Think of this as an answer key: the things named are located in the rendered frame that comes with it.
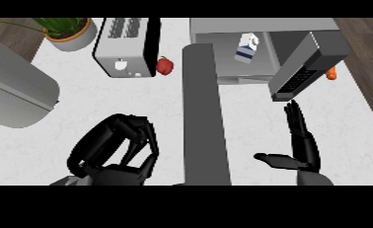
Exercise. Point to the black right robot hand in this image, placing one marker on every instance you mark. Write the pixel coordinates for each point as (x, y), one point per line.
(304, 146)

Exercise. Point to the silver toaster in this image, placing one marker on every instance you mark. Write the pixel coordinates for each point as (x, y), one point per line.
(127, 47)

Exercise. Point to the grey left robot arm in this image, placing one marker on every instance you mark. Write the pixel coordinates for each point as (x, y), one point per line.
(73, 181)

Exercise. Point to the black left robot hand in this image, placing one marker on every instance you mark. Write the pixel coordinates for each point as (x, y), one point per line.
(99, 146)

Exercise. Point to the orange carrot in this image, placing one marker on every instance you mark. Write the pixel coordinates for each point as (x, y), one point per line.
(332, 73)

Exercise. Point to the green potted plant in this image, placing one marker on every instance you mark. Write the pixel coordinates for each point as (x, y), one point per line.
(68, 32)

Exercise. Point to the white and blue milk carton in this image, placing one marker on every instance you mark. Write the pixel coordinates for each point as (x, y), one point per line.
(246, 48)

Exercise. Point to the dark grey microwave door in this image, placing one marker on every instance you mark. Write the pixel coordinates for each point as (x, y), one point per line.
(204, 116)

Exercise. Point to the grey microwave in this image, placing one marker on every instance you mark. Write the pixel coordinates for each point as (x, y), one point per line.
(291, 51)

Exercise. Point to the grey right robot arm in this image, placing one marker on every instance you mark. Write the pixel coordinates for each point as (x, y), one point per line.
(313, 178)

